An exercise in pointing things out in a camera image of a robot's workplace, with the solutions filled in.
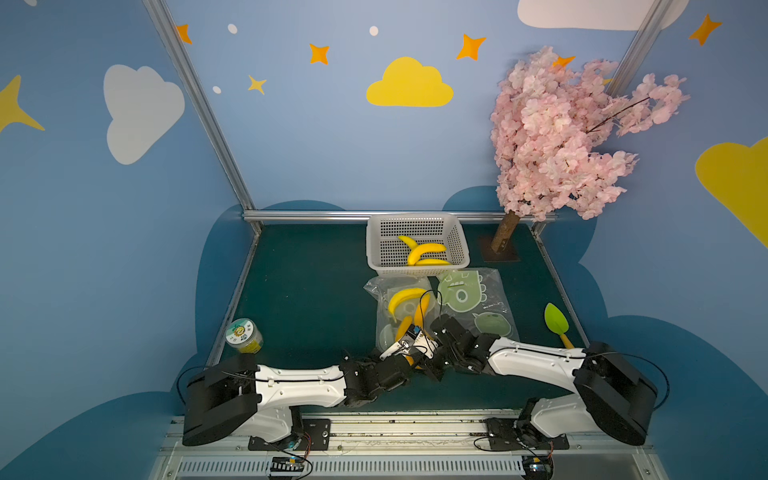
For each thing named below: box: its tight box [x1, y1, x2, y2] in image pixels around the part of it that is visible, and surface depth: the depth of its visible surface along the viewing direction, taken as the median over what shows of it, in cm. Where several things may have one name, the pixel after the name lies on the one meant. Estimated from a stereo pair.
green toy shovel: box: [544, 303, 575, 349], surface depth 98 cm
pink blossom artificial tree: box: [491, 46, 690, 254], surface depth 72 cm
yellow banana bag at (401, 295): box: [388, 288, 427, 322], surface depth 97 cm
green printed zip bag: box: [437, 267, 520, 340], surface depth 100 cm
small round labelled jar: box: [225, 318, 264, 354], surface depth 86 cm
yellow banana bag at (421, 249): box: [408, 243, 447, 266], surface depth 110 cm
